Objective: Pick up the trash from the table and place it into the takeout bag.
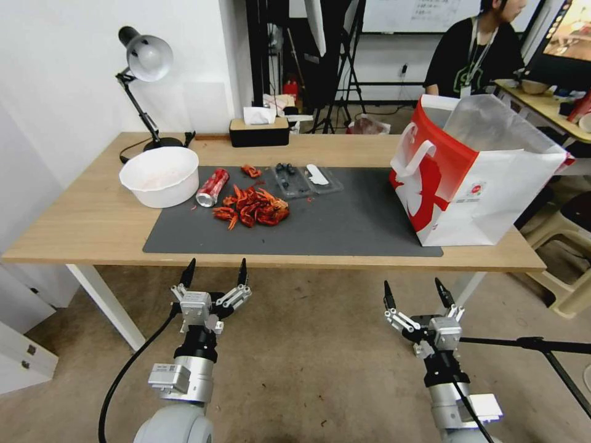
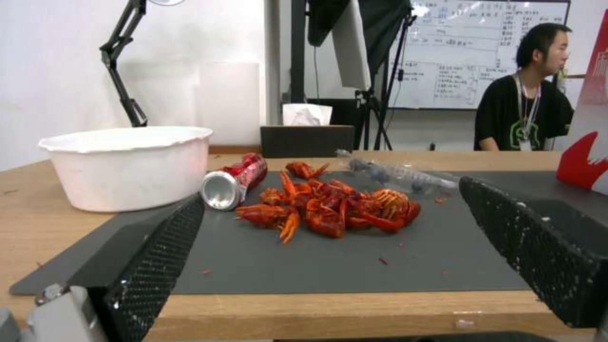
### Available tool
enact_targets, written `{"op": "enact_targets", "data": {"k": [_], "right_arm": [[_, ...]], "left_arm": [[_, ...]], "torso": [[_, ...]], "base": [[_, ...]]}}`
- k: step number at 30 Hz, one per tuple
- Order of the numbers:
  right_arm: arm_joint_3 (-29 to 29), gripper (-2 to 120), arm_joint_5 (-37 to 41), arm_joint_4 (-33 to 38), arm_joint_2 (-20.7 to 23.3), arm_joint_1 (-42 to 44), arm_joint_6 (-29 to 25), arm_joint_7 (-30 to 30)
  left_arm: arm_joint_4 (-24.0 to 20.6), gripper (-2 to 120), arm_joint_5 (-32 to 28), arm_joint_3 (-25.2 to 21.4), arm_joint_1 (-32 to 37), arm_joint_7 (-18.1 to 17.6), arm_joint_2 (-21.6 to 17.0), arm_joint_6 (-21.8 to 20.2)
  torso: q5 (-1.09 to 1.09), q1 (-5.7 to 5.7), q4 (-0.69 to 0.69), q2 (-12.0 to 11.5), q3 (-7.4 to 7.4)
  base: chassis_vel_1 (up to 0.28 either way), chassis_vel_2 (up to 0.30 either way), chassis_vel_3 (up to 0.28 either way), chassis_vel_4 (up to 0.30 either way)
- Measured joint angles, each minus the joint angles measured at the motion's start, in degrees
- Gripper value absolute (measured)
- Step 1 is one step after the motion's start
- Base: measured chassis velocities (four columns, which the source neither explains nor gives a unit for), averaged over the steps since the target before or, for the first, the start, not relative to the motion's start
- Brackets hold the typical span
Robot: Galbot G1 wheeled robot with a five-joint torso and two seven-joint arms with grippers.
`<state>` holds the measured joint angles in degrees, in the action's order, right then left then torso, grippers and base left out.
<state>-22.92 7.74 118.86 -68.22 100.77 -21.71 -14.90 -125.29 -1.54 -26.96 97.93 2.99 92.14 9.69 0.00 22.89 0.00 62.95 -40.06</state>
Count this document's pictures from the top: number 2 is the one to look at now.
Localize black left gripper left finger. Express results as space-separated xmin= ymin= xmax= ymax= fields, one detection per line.
xmin=0 ymin=195 xmax=206 ymax=342

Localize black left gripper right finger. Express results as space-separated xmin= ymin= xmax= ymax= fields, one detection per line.
xmin=458 ymin=176 xmax=608 ymax=330

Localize white disposable takeout box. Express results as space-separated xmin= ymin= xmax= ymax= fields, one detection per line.
xmin=37 ymin=125 xmax=214 ymax=213

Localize red and white delivery bag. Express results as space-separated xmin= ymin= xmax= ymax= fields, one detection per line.
xmin=555 ymin=7 xmax=608 ymax=197

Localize dark brown box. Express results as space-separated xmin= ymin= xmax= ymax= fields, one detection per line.
xmin=259 ymin=124 xmax=355 ymax=158

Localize crushed red soda can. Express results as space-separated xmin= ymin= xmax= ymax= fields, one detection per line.
xmin=199 ymin=153 xmax=269 ymax=211

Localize person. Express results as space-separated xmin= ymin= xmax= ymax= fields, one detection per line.
xmin=473 ymin=23 xmax=576 ymax=152

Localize red crayfish shell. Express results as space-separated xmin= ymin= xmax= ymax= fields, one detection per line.
xmin=284 ymin=161 xmax=332 ymax=179
xmin=236 ymin=203 xmax=302 ymax=245
xmin=259 ymin=170 xmax=371 ymax=239
xmin=349 ymin=189 xmax=422 ymax=234

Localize crushed clear plastic bottle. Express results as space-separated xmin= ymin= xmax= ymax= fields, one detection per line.
xmin=334 ymin=149 xmax=462 ymax=197

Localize whiteboard with writing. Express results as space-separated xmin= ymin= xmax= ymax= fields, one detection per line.
xmin=379 ymin=0 xmax=571 ymax=110

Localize grey table mat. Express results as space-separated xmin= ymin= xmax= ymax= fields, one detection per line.
xmin=9 ymin=170 xmax=571 ymax=295

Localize black light stand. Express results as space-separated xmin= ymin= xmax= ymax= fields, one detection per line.
xmin=353 ymin=14 xmax=419 ymax=151

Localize black softbox light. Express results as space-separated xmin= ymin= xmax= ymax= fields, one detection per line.
xmin=306 ymin=0 xmax=414 ymax=88

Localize black vertical post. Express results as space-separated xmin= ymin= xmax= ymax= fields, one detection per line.
xmin=288 ymin=0 xmax=308 ymax=103

